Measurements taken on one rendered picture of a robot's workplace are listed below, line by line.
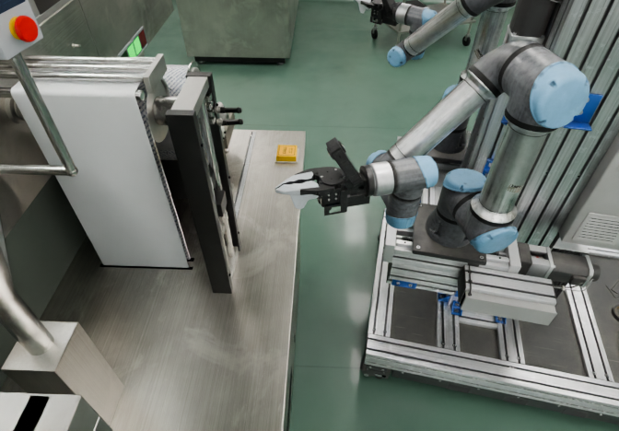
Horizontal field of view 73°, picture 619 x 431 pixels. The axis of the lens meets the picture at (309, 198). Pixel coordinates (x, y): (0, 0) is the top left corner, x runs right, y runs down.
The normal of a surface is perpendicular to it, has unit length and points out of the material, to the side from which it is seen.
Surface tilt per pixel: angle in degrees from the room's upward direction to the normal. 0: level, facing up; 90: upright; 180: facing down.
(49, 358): 0
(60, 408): 0
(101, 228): 90
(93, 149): 90
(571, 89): 84
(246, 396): 0
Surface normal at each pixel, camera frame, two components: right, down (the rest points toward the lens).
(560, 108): 0.23, 0.57
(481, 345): 0.00, -0.73
